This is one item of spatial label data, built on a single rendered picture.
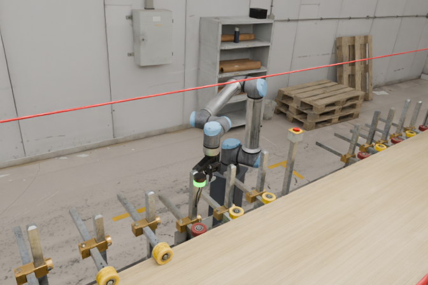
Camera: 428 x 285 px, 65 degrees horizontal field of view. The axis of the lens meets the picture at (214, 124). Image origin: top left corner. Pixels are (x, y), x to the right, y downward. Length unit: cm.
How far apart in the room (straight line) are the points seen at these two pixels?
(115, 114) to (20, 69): 115
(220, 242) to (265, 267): 25
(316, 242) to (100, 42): 311
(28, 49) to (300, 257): 321
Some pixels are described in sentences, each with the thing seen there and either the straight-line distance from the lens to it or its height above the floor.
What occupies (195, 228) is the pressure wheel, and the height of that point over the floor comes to 91.
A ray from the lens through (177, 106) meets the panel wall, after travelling 468.
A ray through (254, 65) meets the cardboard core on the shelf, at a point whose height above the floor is 96.
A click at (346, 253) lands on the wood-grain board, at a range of 185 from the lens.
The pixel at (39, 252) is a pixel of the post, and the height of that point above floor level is 104.
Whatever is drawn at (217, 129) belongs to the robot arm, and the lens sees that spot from 176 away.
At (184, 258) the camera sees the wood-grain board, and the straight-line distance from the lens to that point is 166.
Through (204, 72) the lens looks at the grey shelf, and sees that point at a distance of 453.
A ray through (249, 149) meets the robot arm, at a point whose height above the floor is 89.
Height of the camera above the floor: 210
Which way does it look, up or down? 25 degrees down
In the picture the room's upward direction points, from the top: 4 degrees clockwise
